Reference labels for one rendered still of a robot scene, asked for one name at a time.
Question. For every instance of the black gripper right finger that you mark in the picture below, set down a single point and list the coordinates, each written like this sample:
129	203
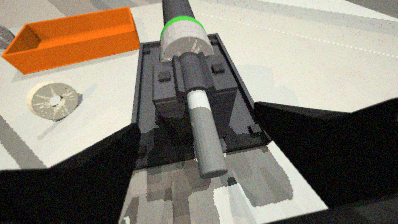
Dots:
339	154

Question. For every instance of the green ring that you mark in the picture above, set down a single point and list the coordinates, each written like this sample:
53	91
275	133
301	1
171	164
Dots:
180	18

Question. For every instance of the grey metal shaft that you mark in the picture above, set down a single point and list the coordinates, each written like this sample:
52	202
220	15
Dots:
210	157

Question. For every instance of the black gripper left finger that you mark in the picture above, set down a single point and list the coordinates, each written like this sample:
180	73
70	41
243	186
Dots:
89	187

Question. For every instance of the orange open-top tray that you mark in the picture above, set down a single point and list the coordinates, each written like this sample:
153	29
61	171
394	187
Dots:
68	40

